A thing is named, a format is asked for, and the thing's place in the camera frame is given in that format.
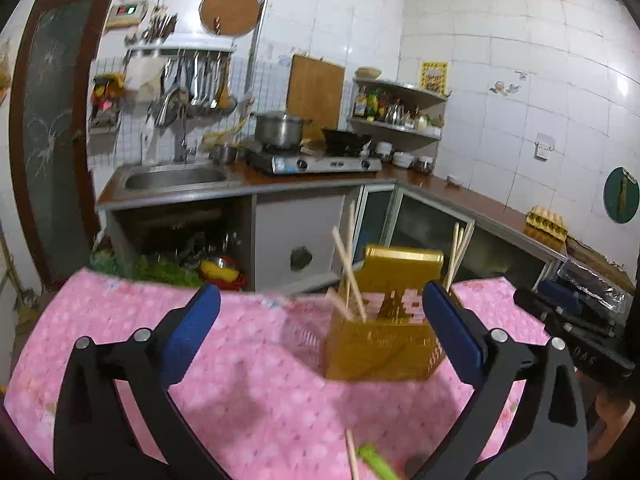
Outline person's right hand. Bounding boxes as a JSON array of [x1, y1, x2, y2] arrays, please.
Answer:
[[586, 390, 638, 466]]

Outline kitchen counter cabinet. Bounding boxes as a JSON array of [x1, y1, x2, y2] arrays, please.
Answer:
[[95, 165, 636, 301]]

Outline round green board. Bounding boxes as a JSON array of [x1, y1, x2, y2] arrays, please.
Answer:
[[602, 166, 640, 225]]

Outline brown framed glass door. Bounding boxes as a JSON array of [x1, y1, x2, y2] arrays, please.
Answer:
[[10, 0, 123, 291]]

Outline steel cutlery cup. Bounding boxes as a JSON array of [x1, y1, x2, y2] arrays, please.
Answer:
[[147, 7, 178, 43]]

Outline steel cooking pot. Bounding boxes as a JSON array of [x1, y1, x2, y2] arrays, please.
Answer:
[[250, 111, 311, 148]]

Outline white plastic bag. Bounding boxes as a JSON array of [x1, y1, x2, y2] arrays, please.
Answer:
[[125, 57, 163, 103]]

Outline green plastic utensil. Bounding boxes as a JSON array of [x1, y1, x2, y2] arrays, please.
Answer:
[[356, 441, 398, 480]]

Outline row of seasoning bottles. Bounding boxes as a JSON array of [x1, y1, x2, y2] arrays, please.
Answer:
[[352, 85, 418, 128]]

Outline grey corner shelf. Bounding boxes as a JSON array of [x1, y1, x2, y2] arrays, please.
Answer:
[[348, 77, 448, 142]]

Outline white wall utensil rack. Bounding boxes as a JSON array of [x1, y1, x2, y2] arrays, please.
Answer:
[[125, 35, 237, 61]]

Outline foil covered shelf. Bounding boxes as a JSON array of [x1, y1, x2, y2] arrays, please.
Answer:
[[557, 260, 628, 311]]

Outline wooden chopstick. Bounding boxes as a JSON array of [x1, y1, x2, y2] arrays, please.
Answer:
[[342, 201, 357, 313], [331, 226, 368, 323], [445, 222, 473, 288], [447, 221, 461, 281], [325, 287, 356, 322], [345, 429, 361, 480]]

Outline pink floral cloth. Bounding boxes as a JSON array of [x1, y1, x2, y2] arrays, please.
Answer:
[[4, 267, 566, 480]]

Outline black wok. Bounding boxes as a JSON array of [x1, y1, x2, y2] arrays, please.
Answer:
[[321, 127, 373, 157]]

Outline yellow basin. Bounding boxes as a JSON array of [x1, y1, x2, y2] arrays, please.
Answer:
[[200, 256, 241, 283]]

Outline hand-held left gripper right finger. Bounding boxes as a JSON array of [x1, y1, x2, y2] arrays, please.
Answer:
[[402, 280, 588, 480]]

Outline stainless steel sink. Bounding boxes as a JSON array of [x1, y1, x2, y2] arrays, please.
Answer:
[[95, 162, 246, 211]]

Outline wooden cutting board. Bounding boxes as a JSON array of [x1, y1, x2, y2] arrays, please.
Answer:
[[287, 54, 346, 142]]

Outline grey wall pipe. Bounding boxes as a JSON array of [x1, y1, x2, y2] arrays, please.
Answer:
[[245, 0, 278, 106]]

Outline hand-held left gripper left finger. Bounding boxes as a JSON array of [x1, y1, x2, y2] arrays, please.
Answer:
[[52, 282, 231, 480]]

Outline row of hanging ladles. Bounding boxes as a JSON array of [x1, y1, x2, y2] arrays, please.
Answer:
[[175, 52, 238, 116]]

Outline yellow wall poster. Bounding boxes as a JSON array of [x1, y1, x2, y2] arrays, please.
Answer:
[[419, 61, 449, 96]]

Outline gold perforated utensil holder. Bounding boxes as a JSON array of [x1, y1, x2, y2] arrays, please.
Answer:
[[324, 244, 451, 383]]

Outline white electrical box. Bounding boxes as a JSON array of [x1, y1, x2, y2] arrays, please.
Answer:
[[105, 2, 146, 28]]

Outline egg carton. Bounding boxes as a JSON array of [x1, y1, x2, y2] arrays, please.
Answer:
[[524, 204, 570, 241]]

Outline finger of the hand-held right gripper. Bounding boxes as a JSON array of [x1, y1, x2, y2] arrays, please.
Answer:
[[514, 287, 636, 378], [537, 280, 621, 338]]

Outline white wall socket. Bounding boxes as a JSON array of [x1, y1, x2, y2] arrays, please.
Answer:
[[534, 132, 556, 161]]

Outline steel gas stove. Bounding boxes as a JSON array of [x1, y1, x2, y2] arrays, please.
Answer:
[[246, 147, 383, 176]]

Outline wire wall basket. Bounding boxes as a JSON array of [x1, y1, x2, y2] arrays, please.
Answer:
[[89, 74, 126, 133]]

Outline steel faucet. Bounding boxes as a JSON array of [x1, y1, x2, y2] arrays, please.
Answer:
[[172, 105, 197, 163]]

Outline round woven lid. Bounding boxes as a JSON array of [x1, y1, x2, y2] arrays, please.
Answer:
[[199, 0, 261, 37]]

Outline green leafy vegetables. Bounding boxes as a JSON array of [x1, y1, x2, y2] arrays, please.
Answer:
[[92, 252, 201, 288]]

